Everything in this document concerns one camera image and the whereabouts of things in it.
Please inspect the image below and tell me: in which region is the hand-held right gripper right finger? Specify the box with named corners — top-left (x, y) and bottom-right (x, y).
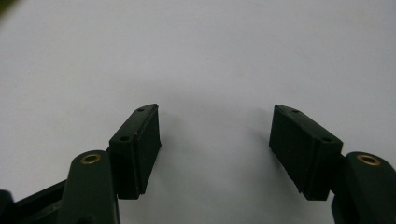
top-left (268, 104), bottom-right (396, 224)

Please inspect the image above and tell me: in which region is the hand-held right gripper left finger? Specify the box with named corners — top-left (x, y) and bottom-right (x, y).
top-left (56, 103), bottom-right (163, 224)

